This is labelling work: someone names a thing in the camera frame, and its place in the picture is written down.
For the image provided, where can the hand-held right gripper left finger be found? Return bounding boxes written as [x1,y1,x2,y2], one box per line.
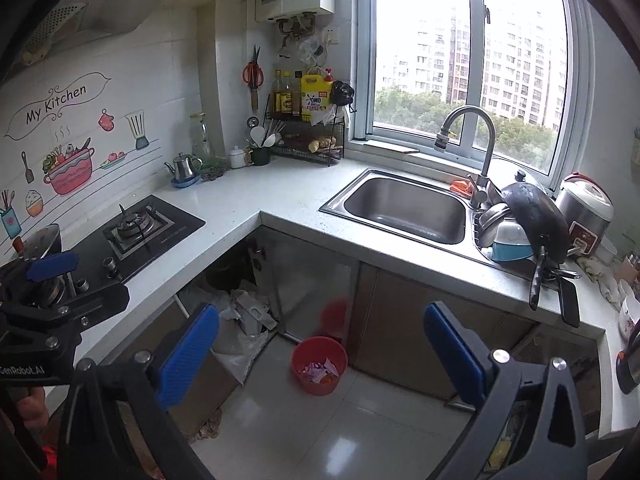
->
[57,304,221,480]

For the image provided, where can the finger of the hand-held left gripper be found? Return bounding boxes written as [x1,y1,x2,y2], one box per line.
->
[0,251,81,307]
[10,284,132,331]

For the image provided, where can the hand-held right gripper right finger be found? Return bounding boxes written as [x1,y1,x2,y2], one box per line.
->
[423,301,587,480]

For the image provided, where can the red plastic bin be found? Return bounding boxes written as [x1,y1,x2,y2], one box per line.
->
[291,336,349,397]

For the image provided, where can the person's left hand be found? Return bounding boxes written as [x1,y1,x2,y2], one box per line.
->
[17,386,51,437]

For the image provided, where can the brown cabinet door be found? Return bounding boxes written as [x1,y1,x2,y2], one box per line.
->
[345,260,537,402]

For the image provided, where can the white plastic bag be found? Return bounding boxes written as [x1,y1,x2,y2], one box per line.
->
[214,327,272,387]

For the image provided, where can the white plastic jug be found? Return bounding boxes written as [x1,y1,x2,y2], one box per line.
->
[234,290,279,334]

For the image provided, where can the black gas stove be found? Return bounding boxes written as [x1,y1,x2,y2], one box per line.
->
[15,195,207,311]

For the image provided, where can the blue white bowl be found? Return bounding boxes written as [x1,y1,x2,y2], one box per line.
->
[491,220,534,264]

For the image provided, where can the glass cabinet door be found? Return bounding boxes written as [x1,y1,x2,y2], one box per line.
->
[272,240,362,349]

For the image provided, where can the stainless steel bowl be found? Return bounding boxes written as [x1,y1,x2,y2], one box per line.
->
[475,199,511,242]

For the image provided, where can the stainless steel sink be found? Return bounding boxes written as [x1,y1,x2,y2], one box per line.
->
[320,167,581,286]

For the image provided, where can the steel kettle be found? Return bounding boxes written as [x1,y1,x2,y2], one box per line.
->
[164,152,204,182]

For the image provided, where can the black wok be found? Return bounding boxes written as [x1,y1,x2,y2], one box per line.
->
[500,182,572,311]

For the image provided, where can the cream dish cloth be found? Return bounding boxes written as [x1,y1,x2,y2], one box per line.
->
[575,255,622,312]

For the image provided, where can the floral ceramic bowl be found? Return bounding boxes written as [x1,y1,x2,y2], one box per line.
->
[617,292,640,344]

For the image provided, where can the glass carafe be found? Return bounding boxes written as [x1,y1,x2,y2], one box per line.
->
[190,112,216,163]

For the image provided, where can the silver rice cooker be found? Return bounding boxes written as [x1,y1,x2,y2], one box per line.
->
[555,172,615,259]

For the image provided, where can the glass pot lid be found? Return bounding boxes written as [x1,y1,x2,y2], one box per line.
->
[492,157,557,197]

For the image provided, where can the metal faucet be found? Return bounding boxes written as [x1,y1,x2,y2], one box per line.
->
[434,106,497,209]

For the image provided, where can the range hood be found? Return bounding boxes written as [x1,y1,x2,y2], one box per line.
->
[0,0,201,86]

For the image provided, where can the black plastic bag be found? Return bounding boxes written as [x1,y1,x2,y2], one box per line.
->
[330,80,356,109]

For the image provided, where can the yellow detergent jug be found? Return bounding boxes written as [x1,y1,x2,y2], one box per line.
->
[300,67,335,126]

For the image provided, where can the clear hanging plastic bags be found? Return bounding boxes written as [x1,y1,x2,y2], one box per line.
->
[279,35,327,69]

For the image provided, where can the window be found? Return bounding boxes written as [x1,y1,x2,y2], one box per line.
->
[350,0,597,197]

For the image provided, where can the kitchen wall sticker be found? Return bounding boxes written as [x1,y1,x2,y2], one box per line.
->
[0,72,166,256]

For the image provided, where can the black handled utensil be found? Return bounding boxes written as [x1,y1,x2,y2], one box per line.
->
[556,275,581,329]

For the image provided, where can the black wire rack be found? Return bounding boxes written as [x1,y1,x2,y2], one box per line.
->
[265,110,351,166]

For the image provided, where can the red handled scissors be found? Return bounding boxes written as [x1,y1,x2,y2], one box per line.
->
[242,45,266,111]

